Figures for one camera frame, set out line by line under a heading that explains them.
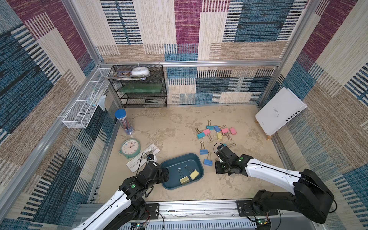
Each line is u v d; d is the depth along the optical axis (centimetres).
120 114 111
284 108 89
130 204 54
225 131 103
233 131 105
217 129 105
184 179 83
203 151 97
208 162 88
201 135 102
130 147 94
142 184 58
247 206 74
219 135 101
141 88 96
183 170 87
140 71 89
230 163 65
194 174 84
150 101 112
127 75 92
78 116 89
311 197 41
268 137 97
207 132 102
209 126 108
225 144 98
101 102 78
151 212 73
